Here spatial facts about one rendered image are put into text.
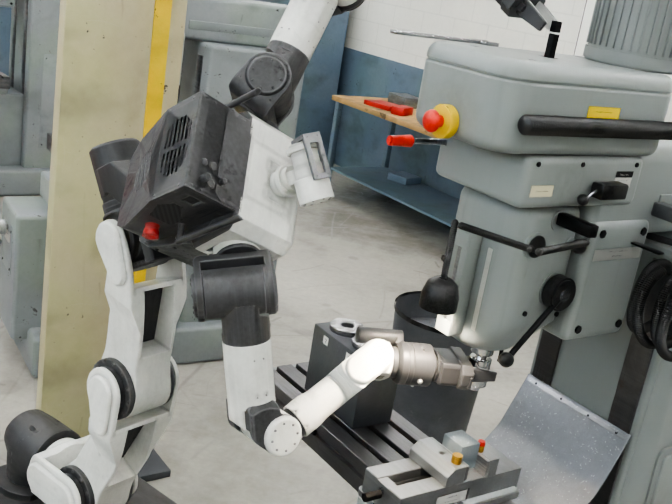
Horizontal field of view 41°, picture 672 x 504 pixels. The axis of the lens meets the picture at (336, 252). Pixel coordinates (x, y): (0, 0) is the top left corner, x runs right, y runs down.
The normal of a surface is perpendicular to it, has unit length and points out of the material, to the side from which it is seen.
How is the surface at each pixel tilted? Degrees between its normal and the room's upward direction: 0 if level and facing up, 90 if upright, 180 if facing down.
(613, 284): 90
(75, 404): 90
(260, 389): 80
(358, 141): 90
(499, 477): 90
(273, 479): 0
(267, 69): 62
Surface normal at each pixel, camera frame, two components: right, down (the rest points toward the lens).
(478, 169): -0.81, 0.05
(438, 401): 0.03, 0.37
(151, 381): 0.78, 0.16
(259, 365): 0.55, 0.17
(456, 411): 0.45, 0.40
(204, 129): 0.76, -0.22
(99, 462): -0.63, 0.14
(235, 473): 0.15, -0.94
